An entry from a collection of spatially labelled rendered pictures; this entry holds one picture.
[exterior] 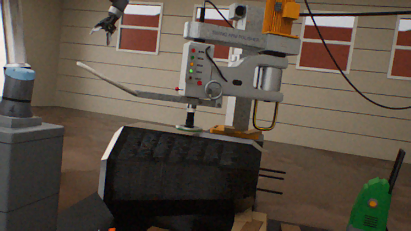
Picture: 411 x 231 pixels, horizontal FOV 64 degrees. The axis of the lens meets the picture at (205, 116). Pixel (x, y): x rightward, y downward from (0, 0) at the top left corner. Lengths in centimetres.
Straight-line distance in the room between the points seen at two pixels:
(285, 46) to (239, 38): 40
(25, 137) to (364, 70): 766
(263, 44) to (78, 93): 862
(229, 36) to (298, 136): 616
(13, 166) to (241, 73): 169
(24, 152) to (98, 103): 842
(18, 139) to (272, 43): 192
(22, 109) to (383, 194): 274
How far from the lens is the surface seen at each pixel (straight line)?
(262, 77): 281
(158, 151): 254
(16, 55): 230
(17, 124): 209
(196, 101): 259
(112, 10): 243
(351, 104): 855
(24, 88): 212
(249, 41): 269
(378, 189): 315
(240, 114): 340
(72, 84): 1095
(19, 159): 201
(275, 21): 283
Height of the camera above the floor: 121
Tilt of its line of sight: 5 degrees down
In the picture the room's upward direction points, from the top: 7 degrees clockwise
